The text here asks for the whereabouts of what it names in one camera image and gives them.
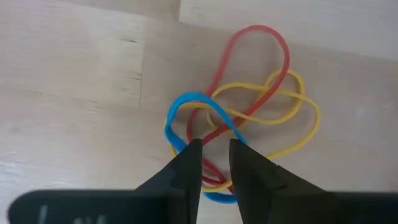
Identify blue rubber band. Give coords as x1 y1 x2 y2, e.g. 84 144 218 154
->
164 90 249 205

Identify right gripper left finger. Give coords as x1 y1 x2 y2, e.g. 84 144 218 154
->
135 138 203 224

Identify colourful rubber bands bundle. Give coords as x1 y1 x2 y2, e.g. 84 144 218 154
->
185 24 291 195

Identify yellow rubber band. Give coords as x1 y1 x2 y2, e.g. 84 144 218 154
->
178 68 306 131

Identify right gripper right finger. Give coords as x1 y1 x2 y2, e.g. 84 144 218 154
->
229 138 332 224

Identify coloured rubber bands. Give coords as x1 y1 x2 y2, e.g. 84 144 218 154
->
169 82 322 193

